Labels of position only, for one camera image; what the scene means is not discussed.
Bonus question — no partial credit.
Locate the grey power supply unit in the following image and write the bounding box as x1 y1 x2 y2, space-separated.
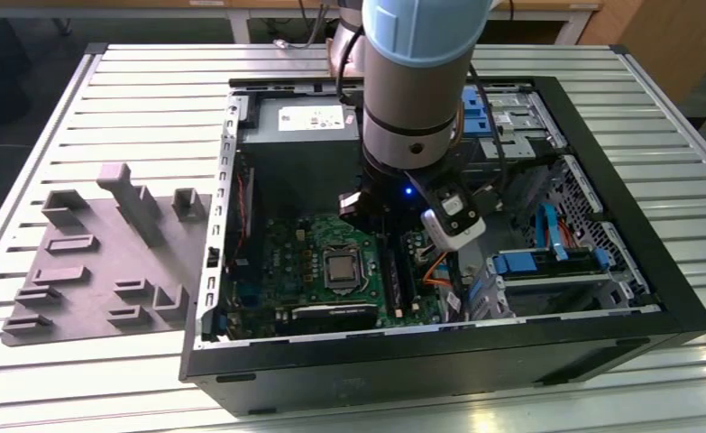
237 97 365 216

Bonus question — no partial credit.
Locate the orange data cable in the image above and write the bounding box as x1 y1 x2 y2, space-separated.
421 252 453 290

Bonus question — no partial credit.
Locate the blue disk carrier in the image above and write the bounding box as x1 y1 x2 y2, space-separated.
489 248 611 277

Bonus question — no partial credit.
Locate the grey parts rack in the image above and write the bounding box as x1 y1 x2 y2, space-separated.
0 161 216 347

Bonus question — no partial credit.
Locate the black hard disk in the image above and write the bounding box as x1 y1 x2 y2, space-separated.
531 251 606 276

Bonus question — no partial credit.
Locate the black graphics card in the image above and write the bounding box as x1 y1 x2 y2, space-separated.
274 301 382 336

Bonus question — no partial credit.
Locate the wooden cabinet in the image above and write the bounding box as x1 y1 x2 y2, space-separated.
577 0 706 107

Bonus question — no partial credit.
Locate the blue plastic drive rail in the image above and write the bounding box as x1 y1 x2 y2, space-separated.
461 88 489 115
469 117 499 137

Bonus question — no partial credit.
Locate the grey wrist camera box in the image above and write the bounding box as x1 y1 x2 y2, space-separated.
418 182 487 250

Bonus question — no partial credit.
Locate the metal CPU socket cover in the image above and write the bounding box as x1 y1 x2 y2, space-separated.
319 251 365 290

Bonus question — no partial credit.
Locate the black case fan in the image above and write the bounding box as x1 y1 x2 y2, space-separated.
230 148 266 276

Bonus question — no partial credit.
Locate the green motherboard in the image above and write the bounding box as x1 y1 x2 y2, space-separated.
222 209 450 337

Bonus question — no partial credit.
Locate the blue data cable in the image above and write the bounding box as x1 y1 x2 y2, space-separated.
534 202 571 263

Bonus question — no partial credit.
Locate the grey metal drive cage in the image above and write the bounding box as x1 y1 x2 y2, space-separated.
465 88 567 190

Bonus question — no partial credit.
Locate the black camera cable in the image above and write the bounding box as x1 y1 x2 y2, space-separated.
465 62 509 213

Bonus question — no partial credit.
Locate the wooden desk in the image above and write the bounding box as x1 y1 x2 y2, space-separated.
0 0 607 46

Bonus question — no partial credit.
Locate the black open PC case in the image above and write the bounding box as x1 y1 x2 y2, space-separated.
177 75 706 417

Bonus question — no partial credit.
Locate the silver CPU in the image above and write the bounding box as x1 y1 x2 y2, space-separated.
326 257 358 281

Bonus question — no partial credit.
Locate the blue VGA port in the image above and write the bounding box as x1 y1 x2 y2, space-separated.
236 280 262 309

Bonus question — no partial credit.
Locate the metal wire locking lever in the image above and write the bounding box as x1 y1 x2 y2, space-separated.
358 250 373 295

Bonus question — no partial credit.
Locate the black-latch RAM slot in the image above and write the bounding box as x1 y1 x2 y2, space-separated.
379 234 395 317
394 243 413 315

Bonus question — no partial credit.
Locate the red black twisted wire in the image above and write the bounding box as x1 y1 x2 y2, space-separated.
234 167 254 261

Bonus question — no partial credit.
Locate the black wire bundle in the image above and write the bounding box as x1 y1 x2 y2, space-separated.
495 152 563 190

